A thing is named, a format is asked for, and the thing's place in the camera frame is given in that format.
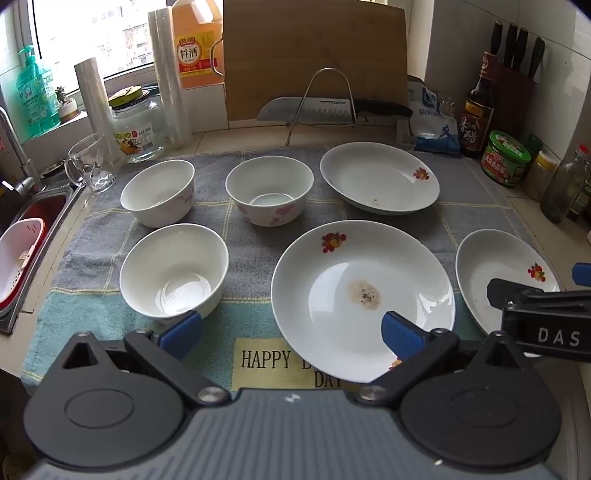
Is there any grey checked towel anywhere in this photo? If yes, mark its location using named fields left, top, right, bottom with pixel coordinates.
left=21, top=147, right=561, bottom=393

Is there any red basin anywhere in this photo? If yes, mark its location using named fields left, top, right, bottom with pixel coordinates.
left=0, top=194, right=68, bottom=319

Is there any tall plastic wrap roll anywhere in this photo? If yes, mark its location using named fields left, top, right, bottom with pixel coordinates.
left=148, top=7, right=192, bottom=148

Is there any metal wire rack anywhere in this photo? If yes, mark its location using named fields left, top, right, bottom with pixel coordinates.
left=285, top=68, right=370, bottom=146

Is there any orange cooking wine jug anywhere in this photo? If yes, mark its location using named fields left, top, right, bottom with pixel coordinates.
left=172, top=0, right=225, bottom=90

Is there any stainless steel sink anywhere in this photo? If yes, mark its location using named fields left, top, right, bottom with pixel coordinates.
left=0, top=182, right=86, bottom=335

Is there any blue white salt bag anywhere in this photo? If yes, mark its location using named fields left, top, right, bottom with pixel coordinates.
left=407, top=76, right=462, bottom=155

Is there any green dish soap pump bottle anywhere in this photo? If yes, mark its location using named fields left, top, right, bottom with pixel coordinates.
left=16, top=45, right=51, bottom=137

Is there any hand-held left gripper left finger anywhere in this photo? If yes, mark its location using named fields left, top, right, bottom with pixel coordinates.
left=60, top=310, right=232, bottom=410

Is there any bamboo cutting board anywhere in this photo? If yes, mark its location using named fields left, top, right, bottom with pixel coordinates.
left=222, top=0, right=409, bottom=121

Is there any black handled kitchen knife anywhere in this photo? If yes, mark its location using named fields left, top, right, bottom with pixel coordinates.
left=257, top=96, right=413, bottom=123

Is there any white ceramic bowl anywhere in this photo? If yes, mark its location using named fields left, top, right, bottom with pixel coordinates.
left=119, top=223, right=230, bottom=320
left=225, top=156, right=315, bottom=227
left=120, top=160, right=196, bottom=228

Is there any clear glass mug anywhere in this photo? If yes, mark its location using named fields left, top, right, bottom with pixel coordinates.
left=65, top=133, right=117, bottom=195

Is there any dark vinegar bottle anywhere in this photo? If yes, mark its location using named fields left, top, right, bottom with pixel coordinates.
left=460, top=51, right=497, bottom=159

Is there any yellow lid spice jar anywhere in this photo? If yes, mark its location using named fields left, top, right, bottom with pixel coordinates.
left=523, top=150, right=559, bottom=201

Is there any small clear bottle red cap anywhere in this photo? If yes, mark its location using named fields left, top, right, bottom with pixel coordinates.
left=540, top=144, right=591, bottom=224

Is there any dark wooden knife block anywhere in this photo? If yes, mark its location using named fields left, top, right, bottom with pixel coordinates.
left=489, top=58, right=541, bottom=139

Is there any metal faucet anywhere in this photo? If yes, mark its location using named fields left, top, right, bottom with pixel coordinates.
left=0, top=107, right=47, bottom=195

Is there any white colander basket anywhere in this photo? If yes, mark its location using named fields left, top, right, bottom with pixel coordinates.
left=0, top=218, right=47, bottom=315

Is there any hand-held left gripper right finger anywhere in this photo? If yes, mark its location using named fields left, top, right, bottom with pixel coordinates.
left=356, top=311, right=529, bottom=410

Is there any green lid sauce jar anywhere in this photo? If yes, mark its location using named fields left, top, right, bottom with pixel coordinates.
left=481, top=130, right=532, bottom=188

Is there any glass jar yellow lid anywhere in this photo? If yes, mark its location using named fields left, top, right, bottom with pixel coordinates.
left=108, top=85, right=166, bottom=164

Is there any small potted plant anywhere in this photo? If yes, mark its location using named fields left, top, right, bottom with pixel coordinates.
left=54, top=86, right=79, bottom=123

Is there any green plastic bottle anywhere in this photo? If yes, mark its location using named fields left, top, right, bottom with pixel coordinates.
left=34, top=58, right=62, bottom=131

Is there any white plate fruit print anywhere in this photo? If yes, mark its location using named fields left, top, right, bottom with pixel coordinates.
left=320, top=142, right=441, bottom=215
left=271, top=220, right=456, bottom=384
left=455, top=229, right=561, bottom=358

